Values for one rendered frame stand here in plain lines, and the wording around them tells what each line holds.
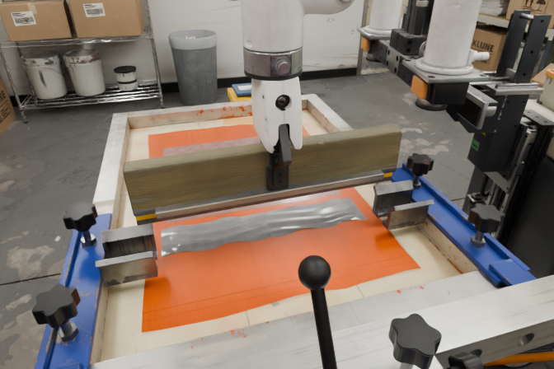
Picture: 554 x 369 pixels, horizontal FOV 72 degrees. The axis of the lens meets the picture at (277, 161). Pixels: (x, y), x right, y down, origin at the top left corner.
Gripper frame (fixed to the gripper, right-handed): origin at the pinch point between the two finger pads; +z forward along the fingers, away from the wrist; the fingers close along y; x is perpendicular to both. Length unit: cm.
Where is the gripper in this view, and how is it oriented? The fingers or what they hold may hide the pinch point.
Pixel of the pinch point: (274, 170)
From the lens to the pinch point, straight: 56.6
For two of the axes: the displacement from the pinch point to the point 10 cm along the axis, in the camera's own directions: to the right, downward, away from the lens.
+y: -2.7, -4.8, 8.3
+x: -9.6, 1.4, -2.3
